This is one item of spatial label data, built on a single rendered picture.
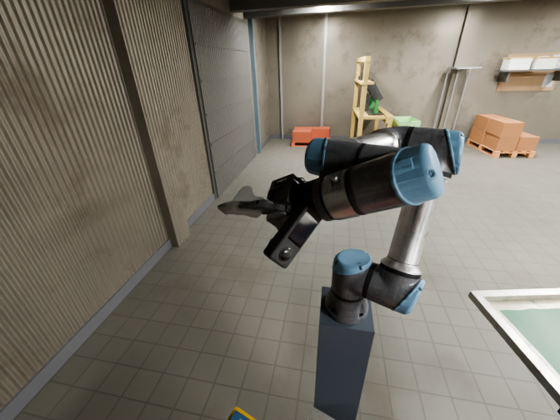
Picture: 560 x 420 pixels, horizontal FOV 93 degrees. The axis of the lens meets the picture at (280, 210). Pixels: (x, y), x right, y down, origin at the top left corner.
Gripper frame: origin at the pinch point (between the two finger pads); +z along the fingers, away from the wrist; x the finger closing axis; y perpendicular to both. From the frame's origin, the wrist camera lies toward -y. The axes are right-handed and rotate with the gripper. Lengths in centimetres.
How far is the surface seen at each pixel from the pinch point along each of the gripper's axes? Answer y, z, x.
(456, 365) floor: 11, 6, -224
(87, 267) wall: 21, 227, -24
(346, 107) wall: 641, 213, -364
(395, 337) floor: 23, 44, -209
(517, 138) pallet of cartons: 512, -111, -545
